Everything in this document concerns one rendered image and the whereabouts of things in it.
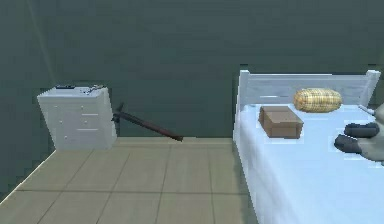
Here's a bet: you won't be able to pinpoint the brown cardboard box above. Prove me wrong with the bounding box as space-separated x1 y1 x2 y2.
258 105 305 140

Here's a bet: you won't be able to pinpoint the grey pen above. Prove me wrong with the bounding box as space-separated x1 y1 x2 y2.
358 104 376 116

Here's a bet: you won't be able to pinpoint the small silver keys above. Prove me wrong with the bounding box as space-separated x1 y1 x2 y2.
83 84 105 96

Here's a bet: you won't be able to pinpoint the white chest of drawers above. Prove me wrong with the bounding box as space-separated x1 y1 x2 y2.
36 84 118 151

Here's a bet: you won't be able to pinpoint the yellow plaid pillow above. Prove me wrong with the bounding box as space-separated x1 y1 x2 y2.
293 87 343 114

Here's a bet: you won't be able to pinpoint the dark brown baseball bat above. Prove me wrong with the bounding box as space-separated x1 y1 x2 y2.
111 102 184 142

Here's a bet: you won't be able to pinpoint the white bed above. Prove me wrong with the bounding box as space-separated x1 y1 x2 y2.
232 69 384 224

